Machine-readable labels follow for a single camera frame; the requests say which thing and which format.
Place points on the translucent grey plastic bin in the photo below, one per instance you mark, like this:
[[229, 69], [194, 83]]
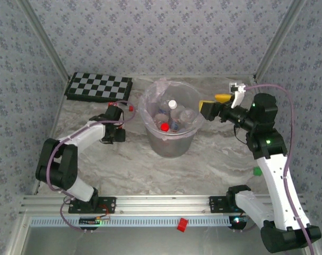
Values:
[[171, 146]]

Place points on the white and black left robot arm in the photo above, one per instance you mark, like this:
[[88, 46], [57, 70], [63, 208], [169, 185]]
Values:
[[89, 132]]

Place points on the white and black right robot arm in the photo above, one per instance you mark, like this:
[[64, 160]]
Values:
[[277, 180]]

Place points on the pink plastic bin liner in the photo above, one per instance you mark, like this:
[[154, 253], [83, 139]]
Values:
[[156, 87]]

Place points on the black and grey checkerboard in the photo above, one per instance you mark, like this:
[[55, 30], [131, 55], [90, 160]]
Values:
[[97, 86]]

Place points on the clear bottle green cap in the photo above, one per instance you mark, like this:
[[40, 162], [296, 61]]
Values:
[[257, 171]]

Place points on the small red plastic block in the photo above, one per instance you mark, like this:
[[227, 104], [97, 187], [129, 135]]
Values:
[[182, 225]]

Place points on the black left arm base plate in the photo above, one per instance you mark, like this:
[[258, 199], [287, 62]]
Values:
[[107, 205]]

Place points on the aluminium right frame post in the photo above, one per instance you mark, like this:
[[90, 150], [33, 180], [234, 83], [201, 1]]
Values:
[[278, 40]]

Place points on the aluminium frame post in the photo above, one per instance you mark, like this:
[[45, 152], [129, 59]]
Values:
[[46, 40], [278, 40]]

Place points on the aluminium frame rail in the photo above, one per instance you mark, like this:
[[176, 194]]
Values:
[[160, 203]]

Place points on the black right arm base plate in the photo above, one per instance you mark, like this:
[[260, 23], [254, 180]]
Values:
[[217, 204]]

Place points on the aluminium left frame post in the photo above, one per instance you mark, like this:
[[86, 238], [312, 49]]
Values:
[[46, 40]]

